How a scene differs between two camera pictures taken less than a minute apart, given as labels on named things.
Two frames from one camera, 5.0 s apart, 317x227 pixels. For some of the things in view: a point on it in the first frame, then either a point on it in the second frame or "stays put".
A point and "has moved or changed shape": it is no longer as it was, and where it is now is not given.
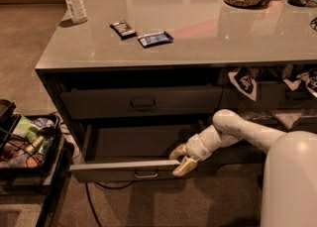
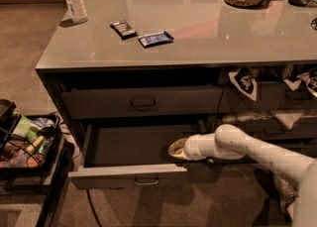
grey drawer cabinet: (138, 63) stays put
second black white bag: (308, 79) stays put
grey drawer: (129, 152) has moved or changed shape
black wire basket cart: (35, 158) stays put
